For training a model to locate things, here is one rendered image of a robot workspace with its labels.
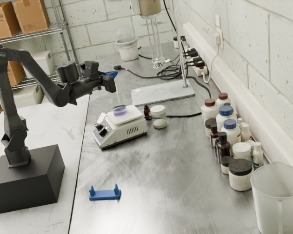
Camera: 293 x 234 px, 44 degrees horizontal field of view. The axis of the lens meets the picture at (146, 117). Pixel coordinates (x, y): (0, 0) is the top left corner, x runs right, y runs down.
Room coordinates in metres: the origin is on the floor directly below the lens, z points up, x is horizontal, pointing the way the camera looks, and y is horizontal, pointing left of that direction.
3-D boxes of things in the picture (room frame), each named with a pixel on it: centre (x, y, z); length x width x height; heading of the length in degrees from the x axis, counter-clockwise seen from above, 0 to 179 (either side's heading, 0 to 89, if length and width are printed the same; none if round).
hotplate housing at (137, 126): (1.31, 0.11, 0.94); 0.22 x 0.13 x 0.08; 107
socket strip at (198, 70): (1.96, -0.33, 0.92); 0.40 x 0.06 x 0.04; 179
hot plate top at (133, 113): (1.31, 0.08, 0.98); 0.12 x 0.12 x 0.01; 17
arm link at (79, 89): (1.21, 0.23, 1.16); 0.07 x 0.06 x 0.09; 126
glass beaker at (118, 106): (1.32, 0.10, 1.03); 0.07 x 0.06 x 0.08; 122
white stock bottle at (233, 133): (1.04, -0.27, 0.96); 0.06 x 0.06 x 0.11
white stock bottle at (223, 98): (1.29, -0.31, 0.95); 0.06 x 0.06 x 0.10
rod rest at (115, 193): (0.93, 0.18, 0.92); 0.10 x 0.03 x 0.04; 78
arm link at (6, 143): (1.08, 0.45, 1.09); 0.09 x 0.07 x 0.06; 31
